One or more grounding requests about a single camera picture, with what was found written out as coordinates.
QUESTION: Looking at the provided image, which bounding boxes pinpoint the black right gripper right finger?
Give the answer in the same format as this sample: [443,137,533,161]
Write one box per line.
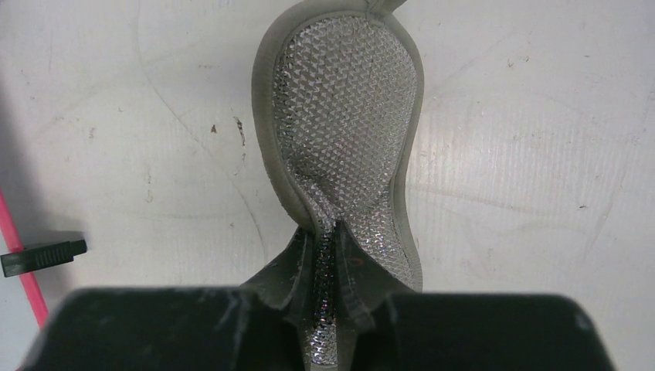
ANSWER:
[334,222,614,370]

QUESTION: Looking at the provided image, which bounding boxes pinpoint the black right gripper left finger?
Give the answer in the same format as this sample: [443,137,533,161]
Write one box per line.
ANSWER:
[22,229,314,370]

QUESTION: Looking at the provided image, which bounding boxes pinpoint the grey eraser cloth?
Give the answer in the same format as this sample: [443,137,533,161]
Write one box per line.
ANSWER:
[251,1,424,370]

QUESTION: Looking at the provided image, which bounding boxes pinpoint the pink-framed whiteboard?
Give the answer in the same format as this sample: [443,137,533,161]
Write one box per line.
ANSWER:
[0,188,50,371]

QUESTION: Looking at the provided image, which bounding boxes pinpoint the black whiteboard clip lower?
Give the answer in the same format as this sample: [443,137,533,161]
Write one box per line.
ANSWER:
[1,240,87,277]

